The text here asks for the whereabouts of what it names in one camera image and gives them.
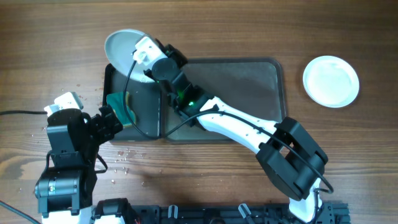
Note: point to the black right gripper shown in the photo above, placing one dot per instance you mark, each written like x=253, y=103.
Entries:
x=173, y=55

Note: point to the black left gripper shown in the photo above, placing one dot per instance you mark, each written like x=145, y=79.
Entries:
x=104, y=120

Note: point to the green yellow sponge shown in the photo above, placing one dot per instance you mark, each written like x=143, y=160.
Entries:
x=120, y=106

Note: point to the light blue plate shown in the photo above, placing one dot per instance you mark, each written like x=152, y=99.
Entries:
x=120, y=45

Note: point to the cream white plate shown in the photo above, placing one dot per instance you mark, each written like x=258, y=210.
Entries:
x=331, y=81

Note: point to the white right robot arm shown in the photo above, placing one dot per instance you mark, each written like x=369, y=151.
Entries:
x=289, y=156

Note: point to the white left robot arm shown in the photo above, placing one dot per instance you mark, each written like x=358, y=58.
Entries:
x=65, y=190

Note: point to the black water tray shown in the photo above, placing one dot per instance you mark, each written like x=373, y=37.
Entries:
x=144, y=100

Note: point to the grey serving tray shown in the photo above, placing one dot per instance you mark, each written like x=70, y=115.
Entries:
x=252, y=85

